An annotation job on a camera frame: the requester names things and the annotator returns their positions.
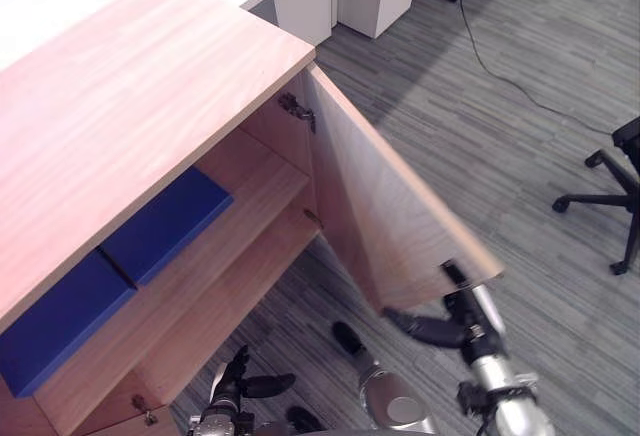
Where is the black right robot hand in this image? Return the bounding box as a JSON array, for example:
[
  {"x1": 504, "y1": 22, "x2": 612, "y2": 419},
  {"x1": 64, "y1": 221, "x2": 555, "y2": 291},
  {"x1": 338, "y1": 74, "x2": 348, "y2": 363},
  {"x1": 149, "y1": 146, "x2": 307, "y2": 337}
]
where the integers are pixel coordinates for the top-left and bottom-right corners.
[{"x1": 382, "y1": 259, "x2": 507, "y2": 356}]

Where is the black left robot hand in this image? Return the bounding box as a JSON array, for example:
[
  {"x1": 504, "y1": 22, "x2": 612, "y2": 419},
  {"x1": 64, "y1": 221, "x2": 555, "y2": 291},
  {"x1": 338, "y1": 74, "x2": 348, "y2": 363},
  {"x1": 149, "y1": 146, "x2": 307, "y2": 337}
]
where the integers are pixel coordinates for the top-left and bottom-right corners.
[{"x1": 209, "y1": 344, "x2": 297, "y2": 408}]

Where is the wooden cabinet door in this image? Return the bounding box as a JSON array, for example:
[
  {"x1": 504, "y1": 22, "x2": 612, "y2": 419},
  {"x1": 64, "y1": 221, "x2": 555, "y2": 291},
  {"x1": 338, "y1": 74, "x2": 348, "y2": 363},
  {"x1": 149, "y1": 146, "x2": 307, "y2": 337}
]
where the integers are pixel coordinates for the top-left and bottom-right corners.
[
  {"x1": 303, "y1": 66, "x2": 505, "y2": 310},
  {"x1": 69, "y1": 402, "x2": 180, "y2": 436}
]

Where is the blue folder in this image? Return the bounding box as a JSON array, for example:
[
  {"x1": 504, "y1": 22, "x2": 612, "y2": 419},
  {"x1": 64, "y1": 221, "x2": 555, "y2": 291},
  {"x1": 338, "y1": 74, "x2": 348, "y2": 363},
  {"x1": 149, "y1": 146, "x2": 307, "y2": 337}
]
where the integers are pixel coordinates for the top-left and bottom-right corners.
[
  {"x1": 0, "y1": 248, "x2": 138, "y2": 399},
  {"x1": 98, "y1": 165, "x2": 235, "y2": 290}
]

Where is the light wooden office cabinet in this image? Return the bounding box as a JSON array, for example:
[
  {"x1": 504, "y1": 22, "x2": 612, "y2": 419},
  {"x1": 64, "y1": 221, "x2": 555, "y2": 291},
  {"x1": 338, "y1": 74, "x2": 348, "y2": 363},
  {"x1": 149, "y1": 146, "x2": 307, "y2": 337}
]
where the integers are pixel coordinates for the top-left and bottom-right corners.
[{"x1": 0, "y1": 0, "x2": 324, "y2": 436}]

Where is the white office desk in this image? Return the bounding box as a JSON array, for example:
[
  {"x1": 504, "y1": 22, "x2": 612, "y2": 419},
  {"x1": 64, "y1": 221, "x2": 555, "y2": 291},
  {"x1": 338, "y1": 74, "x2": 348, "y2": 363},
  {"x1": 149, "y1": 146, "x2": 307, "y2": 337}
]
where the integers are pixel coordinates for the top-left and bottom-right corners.
[{"x1": 0, "y1": 0, "x2": 334, "y2": 78}]

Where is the dark left robot foot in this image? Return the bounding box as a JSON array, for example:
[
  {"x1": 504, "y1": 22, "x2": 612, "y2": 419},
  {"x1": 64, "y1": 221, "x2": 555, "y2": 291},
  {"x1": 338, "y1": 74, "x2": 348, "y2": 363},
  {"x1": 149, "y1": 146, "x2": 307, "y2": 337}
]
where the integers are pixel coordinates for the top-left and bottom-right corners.
[{"x1": 285, "y1": 405, "x2": 326, "y2": 435}]

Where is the silver right robot leg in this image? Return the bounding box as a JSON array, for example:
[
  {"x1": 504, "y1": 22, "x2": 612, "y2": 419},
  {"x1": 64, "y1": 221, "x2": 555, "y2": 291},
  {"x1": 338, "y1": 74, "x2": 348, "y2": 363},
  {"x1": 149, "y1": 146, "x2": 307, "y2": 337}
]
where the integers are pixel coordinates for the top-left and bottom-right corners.
[{"x1": 331, "y1": 320, "x2": 441, "y2": 432}]

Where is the black floor cable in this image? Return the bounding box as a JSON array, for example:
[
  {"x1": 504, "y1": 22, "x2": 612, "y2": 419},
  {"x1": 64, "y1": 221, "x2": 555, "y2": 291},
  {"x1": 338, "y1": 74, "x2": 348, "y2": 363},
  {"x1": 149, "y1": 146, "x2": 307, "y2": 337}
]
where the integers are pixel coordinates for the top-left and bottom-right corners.
[{"x1": 456, "y1": 0, "x2": 617, "y2": 136}]

